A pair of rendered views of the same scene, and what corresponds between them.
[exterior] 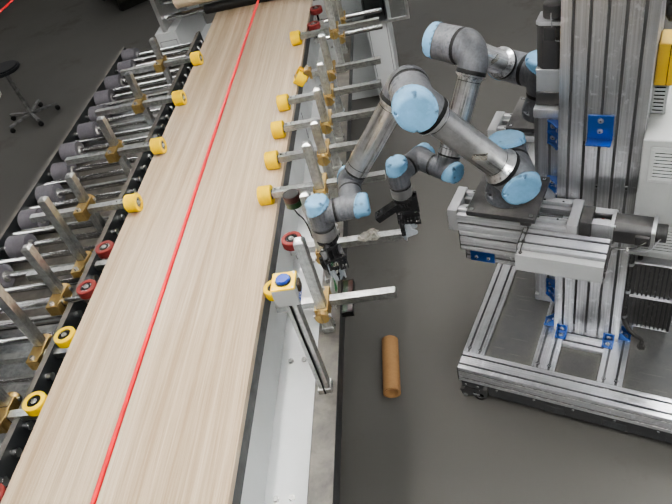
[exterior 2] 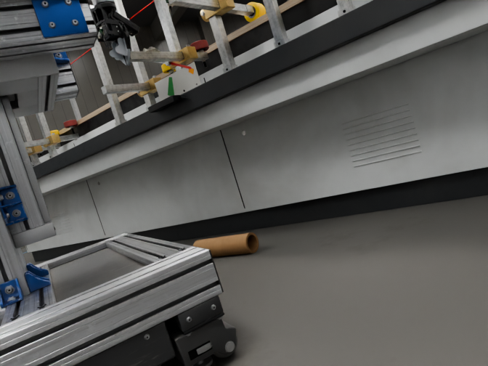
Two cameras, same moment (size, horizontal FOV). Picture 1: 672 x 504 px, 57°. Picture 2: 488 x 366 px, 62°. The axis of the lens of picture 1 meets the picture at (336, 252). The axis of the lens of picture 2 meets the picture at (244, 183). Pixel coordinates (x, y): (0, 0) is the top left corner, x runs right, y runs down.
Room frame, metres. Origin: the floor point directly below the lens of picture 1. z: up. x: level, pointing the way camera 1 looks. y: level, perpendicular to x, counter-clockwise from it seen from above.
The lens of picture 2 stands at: (2.63, -1.51, 0.39)
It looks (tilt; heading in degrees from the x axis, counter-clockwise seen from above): 4 degrees down; 115
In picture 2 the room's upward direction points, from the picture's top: 17 degrees counter-clockwise
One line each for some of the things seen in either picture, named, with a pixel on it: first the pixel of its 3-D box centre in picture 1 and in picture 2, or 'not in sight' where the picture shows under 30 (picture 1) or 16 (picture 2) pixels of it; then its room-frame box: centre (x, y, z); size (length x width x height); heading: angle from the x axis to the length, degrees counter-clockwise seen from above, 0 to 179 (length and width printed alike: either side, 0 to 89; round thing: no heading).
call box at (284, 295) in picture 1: (286, 289); not in sight; (1.27, 0.16, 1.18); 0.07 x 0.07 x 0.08; 77
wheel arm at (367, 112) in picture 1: (329, 119); not in sight; (2.53, -0.15, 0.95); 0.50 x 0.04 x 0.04; 77
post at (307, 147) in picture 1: (321, 192); (213, 11); (2.01, -0.01, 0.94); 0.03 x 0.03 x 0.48; 77
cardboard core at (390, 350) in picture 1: (390, 365); (224, 245); (1.78, -0.09, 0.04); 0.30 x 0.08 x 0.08; 167
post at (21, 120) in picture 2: not in sight; (27, 137); (0.30, 0.39, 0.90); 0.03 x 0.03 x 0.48; 77
